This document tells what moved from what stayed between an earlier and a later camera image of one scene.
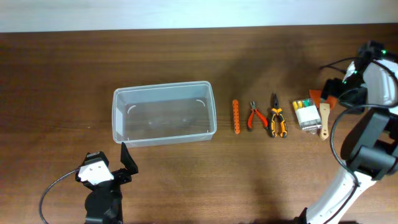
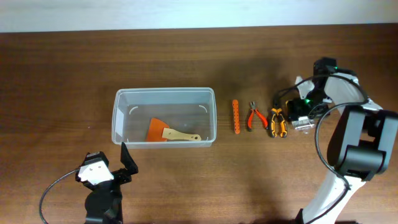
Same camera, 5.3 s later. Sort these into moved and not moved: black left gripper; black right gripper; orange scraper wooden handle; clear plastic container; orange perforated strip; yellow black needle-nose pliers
Moved: black right gripper; orange scraper wooden handle
Not moved: yellow black needle-nose pliers; black left gripper; orange perforated strip; clear plastic container
